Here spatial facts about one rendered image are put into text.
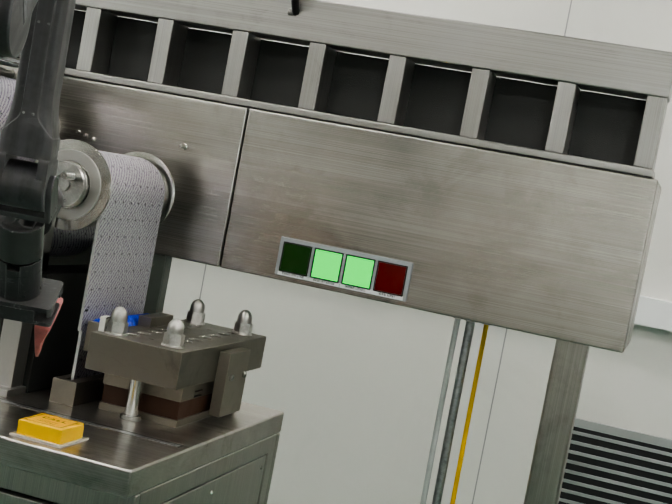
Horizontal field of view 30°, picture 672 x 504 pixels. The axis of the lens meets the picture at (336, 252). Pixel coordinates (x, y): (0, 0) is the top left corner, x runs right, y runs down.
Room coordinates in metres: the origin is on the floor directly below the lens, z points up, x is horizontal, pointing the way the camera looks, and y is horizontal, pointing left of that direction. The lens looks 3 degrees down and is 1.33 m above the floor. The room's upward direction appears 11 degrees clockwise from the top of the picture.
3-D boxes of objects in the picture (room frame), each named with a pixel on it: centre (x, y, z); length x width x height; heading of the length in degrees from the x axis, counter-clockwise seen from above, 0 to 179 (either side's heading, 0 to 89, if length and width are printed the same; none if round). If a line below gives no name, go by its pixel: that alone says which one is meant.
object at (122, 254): (2.14, 0.36, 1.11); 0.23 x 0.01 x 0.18; 164
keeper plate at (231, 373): (2.14, 0.13, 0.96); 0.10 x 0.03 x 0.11; 164
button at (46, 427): (1.77, 0.35, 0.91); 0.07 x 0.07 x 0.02; 74
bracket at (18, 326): (2.01, 0.49, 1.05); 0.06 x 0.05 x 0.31; 164
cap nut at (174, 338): (1.98, 0.23, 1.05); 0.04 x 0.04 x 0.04
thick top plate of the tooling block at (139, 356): (2.15, 0.23, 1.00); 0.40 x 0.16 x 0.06; 164
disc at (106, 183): (2.04, 0.45, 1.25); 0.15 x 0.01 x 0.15; 74
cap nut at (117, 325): (2.00, 0.32, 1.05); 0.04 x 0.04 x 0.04
